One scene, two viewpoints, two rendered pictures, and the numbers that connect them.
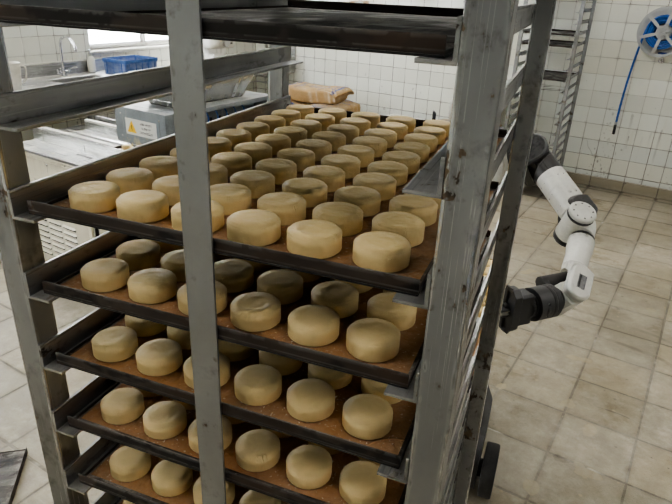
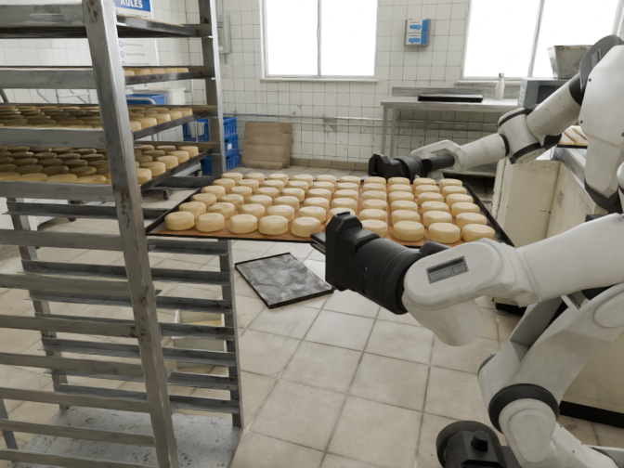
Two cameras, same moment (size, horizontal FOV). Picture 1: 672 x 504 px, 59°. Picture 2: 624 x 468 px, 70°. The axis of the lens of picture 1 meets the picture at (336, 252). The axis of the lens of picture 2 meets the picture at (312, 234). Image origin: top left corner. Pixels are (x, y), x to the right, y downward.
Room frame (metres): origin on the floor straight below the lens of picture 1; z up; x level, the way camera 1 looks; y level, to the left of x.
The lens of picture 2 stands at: (1.12, -1.05, 1.26)
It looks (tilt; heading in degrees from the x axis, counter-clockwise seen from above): 21 degrees down; 77
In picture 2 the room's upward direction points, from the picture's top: straight up
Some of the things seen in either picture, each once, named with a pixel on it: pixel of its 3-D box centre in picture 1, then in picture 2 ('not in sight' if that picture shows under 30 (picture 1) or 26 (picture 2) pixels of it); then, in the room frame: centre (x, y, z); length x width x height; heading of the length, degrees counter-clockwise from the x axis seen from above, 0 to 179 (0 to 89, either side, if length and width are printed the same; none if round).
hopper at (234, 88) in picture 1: (197, 84); (617, 62); (2.87, 0.69, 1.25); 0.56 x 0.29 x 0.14; 148
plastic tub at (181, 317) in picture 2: not in sight; (201, 332); (1.00, 0.80, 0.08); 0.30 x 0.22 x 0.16; 88
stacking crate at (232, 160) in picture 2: not in sight; (213, 162); (1.13, 4.52, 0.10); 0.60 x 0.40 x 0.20; 56
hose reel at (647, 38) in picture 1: (652, 74); not in sight; (5.37, -2.69, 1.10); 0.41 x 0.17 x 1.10; 59
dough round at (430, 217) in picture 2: not in sight; (436, 219); (1.50, -0.36, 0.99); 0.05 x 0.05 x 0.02
